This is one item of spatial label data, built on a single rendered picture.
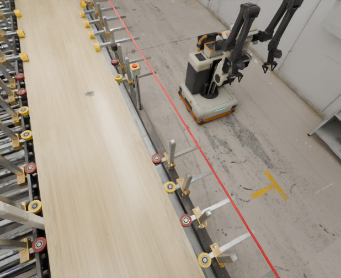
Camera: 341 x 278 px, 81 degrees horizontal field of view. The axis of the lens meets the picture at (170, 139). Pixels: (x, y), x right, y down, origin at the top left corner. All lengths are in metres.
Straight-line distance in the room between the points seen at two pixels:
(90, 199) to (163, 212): 0.51
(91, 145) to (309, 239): 2.41
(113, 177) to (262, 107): 2.59
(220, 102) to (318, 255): 2.01
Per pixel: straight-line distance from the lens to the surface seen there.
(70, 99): 2.09
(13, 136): 2.04
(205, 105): 2.78
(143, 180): 1.51
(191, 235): 1.72
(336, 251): 2.96
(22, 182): 1.88
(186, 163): 2.57
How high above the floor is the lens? 2.31
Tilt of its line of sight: 58 degrees down
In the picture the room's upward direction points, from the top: 5 degrees clockwise
